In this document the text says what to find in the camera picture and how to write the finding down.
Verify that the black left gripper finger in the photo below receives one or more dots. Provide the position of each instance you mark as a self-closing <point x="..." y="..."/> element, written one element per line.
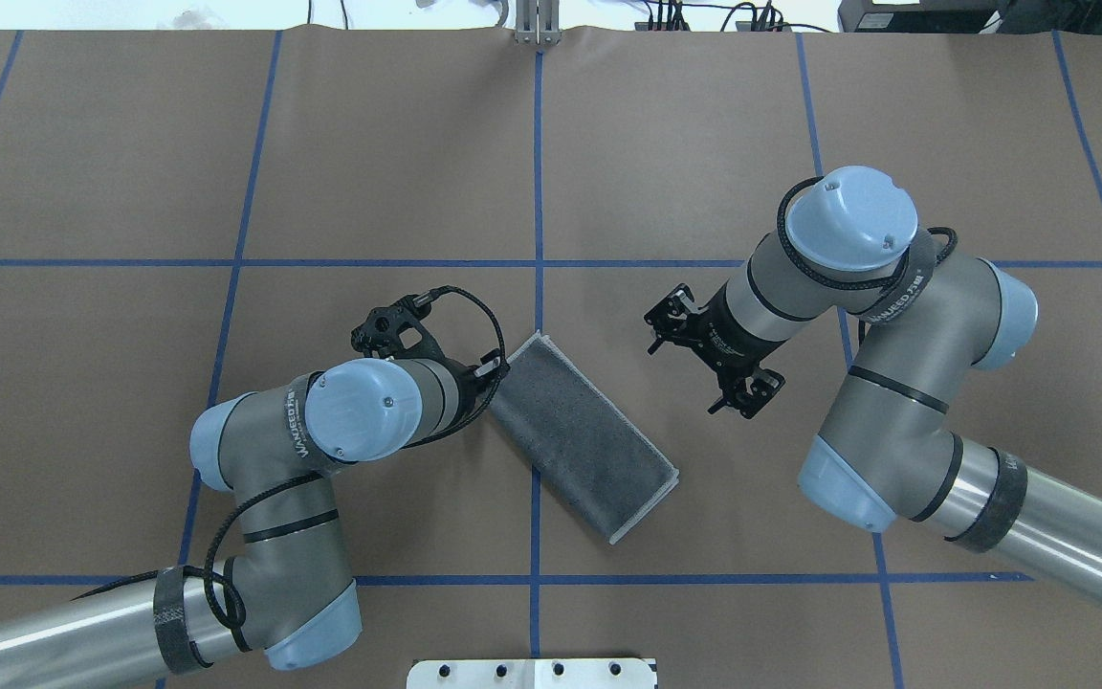
<point x="493" y="366"/>

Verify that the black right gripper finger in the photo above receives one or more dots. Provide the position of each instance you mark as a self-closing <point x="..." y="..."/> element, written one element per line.
<point x="672" y="319"/>
<point x="747" y="391"/>

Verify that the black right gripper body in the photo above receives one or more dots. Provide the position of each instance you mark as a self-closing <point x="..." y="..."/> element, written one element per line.
<point x="721" y="330"/>

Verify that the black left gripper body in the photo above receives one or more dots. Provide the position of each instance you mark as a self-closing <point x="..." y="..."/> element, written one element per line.
<point x="461" y="375"/>

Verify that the pink and grey towel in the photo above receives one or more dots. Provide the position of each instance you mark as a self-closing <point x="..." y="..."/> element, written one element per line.
<point x="584" y="448"/>

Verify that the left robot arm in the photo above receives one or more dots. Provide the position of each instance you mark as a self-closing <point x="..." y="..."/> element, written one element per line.
<point x="276" y="577"/>

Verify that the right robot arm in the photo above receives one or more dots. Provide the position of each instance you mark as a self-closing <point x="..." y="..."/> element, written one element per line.
<point x="851" y="241"/>

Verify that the dark equipment box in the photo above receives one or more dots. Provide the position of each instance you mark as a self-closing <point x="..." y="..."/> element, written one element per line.
<point x="961" y="17"/>

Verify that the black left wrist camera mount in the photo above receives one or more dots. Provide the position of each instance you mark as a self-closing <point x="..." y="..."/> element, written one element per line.
<point x="397" y="332"/>

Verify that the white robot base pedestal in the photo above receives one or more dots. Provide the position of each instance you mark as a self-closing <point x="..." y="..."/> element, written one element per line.
<point x="589" y="672"/>

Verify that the aluminium frame post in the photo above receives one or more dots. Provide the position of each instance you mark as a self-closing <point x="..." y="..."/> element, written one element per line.
<point x="537" y="22"/>

